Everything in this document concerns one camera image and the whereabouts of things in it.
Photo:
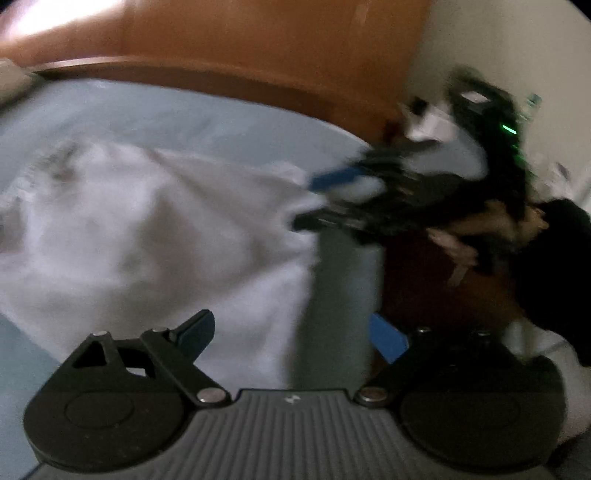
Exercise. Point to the person's right hand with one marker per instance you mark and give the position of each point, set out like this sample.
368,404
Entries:
485,226

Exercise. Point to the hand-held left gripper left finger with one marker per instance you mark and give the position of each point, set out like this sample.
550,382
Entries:
198,330

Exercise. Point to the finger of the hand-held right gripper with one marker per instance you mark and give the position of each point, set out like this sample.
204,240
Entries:
323,220
332,179

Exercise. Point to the teal patterned bed sheet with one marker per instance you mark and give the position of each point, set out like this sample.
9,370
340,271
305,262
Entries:
184,120

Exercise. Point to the white crumpled object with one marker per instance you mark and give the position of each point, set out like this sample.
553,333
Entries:
429,122

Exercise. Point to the clear plastic bottle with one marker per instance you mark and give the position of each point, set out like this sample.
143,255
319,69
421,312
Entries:
533,105

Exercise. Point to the wooden headboard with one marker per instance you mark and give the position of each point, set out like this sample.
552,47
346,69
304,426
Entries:
231,50

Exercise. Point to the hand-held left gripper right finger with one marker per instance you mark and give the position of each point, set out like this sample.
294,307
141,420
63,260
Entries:
388,339

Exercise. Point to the grey sweatpants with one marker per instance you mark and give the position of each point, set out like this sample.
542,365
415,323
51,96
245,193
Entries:
152,249

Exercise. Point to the person's right forearm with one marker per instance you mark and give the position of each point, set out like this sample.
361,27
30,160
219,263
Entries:
554,277

